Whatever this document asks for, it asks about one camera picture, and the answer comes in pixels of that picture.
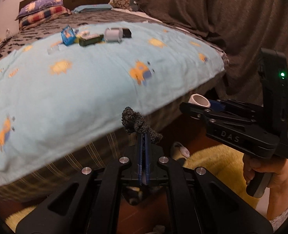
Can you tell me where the black sock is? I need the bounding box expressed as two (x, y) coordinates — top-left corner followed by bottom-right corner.
(121, 107), (163, 144)

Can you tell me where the white tape roll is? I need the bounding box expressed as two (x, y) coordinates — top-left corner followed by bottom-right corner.
(188, 94), (211, 108)

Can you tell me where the blue wet wipes pack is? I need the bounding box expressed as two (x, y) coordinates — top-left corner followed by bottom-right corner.
(61, 25), (76, 46)

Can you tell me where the person right hand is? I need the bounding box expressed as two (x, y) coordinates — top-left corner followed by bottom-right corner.
(243, 154), (288, 189)

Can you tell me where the white slipper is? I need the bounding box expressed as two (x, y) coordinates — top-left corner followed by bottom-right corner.
(171, 142), (190, 160)

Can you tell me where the dark brown curtain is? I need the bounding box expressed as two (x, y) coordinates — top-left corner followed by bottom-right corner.
(136, 0), (288, 105)

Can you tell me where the light blue cartoon blanket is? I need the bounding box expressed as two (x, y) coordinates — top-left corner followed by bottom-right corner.
(0, 22), (225, 186)

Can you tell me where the black rectangular box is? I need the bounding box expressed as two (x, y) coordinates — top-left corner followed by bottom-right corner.
(122, 28), (132, 38)

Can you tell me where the dark green box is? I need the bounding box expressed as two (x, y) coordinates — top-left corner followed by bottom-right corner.
(79, 34), (104, 47)

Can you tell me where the teal flat pillow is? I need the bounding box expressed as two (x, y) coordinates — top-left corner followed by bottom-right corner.
(72, 4), (113, 14)

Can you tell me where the grey black patterned bedspread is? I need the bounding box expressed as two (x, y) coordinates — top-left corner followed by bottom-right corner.
(0, 10), (229, 69)

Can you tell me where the purple cartoon pillow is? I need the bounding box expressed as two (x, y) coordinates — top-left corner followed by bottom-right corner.
(16, 0), (64, 20)

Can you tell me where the red blue plaid pillow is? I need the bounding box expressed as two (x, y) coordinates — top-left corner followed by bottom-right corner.
(19, 5), (72, 31)

